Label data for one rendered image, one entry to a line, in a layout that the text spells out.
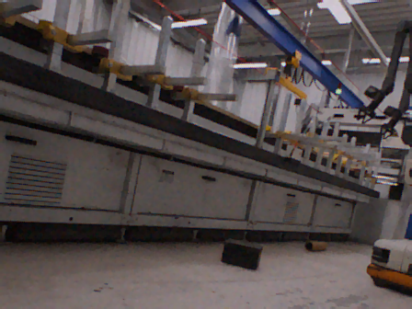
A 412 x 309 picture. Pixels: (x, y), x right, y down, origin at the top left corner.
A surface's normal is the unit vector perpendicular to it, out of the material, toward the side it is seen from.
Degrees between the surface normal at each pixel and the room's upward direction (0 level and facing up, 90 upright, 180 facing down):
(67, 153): 89
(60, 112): 90
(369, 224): 90
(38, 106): 90
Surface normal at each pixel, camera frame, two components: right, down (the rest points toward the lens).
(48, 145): 0.77, 0.18
